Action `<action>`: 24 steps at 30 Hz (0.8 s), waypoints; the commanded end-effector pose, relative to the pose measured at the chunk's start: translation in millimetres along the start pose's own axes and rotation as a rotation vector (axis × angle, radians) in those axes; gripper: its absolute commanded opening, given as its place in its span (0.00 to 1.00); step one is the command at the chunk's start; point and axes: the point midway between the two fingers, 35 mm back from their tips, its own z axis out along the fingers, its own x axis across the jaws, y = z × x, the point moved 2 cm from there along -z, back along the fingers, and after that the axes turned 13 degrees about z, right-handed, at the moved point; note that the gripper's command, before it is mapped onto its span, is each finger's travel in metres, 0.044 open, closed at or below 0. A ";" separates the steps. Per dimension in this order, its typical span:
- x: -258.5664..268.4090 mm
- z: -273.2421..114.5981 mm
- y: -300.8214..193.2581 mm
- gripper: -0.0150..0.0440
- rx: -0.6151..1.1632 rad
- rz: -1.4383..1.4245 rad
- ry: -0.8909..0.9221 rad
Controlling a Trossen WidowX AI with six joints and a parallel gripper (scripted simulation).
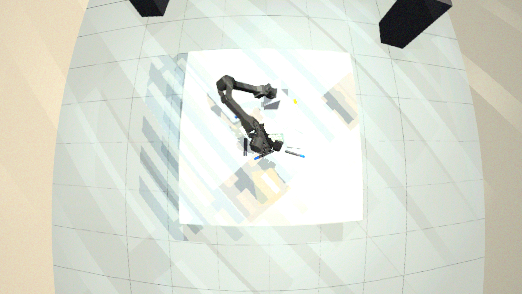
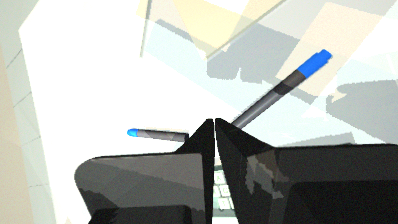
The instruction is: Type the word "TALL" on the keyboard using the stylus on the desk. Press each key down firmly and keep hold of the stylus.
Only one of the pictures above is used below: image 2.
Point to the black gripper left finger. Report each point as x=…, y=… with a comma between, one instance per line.
x=182, y=177

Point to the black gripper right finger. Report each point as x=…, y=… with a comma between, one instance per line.
x=259, y=176

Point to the grey stylus with blue cap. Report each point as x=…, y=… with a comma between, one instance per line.
x=160, y=135
x=314, y=62

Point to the keyboard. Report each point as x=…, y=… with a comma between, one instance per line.
x=222, y=205

